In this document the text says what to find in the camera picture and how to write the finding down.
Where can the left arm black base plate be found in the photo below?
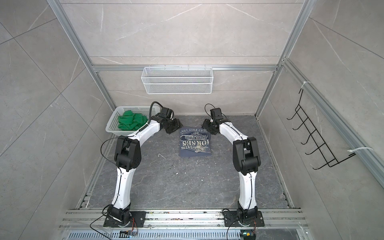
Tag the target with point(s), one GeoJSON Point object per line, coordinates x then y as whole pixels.
{"type": "Point", "coordinates": [125, 220]}

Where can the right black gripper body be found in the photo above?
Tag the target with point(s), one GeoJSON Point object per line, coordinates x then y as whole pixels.
{"type": "Point", "coordinates": [209, 125]}

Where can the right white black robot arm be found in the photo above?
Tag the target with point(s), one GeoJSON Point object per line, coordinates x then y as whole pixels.
{"type": "Point", "coordinates": [246, 160]}

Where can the blue-grey tank top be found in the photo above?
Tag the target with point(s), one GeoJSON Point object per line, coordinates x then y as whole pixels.
{"type": "Point", "coordinates": [194, 142]}

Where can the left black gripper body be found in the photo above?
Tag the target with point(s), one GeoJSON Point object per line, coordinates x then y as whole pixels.
{"type": "Point", "coordinates": [173, 125]}

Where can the green tank top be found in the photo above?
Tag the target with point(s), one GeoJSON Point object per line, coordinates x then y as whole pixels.
{"type": "Point", "coordinates": [130, 121]}

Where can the black wire hook rack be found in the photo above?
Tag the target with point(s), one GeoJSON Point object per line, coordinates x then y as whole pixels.
{"type": "Point", "coordinates": [315, 136]}

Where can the white wire mesh shelf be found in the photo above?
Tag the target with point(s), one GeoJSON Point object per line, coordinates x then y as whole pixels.
{"type": "Point", "coordinates": [178, 80]}

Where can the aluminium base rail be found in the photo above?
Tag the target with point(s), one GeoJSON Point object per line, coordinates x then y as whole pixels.
{"type": "Point", "coordinates": [208, 224]}

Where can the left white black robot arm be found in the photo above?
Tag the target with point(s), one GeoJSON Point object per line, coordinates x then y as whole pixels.
{"type": "Point", "coordinates": [128, 156]}

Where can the white plastic laundry basket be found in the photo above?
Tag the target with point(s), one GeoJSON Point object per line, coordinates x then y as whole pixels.
{"type": "Point", "coordinates": [112, 125]}

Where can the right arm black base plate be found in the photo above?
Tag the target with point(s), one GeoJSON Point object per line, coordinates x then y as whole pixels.
{"type": "Point", "coordinates": [239, 218]}

